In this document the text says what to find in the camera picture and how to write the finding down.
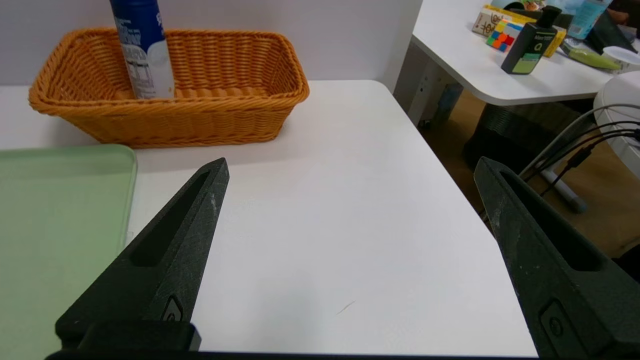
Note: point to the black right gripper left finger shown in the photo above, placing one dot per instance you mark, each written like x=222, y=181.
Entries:
x=165, y=265

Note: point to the yellow printed cardboard box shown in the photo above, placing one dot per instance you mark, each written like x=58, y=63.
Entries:
x=492, y=20

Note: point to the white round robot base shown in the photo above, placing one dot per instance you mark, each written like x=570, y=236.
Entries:
x=622, y=100

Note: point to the light green plastic tray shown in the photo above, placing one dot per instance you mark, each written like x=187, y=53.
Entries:
x=50, y=225

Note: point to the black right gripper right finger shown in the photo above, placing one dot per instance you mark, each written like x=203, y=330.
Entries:
x=545, y=270

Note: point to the orange wicker basket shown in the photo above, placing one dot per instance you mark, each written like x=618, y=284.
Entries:
x=200, y=120

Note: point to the green flat pouch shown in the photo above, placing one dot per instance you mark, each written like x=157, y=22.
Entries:
x=592, y=57

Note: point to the blue and white bottle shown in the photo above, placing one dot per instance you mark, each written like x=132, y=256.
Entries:
x=145, y=50

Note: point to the black round bin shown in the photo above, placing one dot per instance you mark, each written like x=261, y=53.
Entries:
x=515, y=135

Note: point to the dark tablet stand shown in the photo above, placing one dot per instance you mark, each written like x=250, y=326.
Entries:
x=612, y=32

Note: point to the white side table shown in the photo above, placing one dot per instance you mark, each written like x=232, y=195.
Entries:
x=460, y=50

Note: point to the colourful puzzle cube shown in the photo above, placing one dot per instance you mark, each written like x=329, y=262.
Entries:
x=502, y=36

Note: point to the white round container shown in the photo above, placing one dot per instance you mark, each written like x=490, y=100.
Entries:
x=625, y=57

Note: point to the small black box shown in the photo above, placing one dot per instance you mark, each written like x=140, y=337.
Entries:
x=530, y=47

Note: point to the light blue plastic bottle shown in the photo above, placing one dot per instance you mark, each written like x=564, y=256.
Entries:
x=587, y=17

